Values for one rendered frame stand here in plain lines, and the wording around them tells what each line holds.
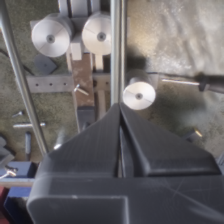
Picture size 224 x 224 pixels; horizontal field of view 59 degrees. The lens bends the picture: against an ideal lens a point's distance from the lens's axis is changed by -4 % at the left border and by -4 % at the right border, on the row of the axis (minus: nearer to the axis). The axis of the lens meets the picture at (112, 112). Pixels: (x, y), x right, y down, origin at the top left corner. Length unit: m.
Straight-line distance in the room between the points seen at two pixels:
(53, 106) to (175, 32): 0.28
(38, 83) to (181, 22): 0.27
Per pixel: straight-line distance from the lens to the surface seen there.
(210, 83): 0.43
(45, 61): 0.40
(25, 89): 0.24
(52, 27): 0.29
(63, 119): 0.47
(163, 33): 0.38
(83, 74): 0.32
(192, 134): 0.51
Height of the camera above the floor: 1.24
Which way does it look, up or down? 54 degrees down
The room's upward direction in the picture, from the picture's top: 180 degrees clockwise
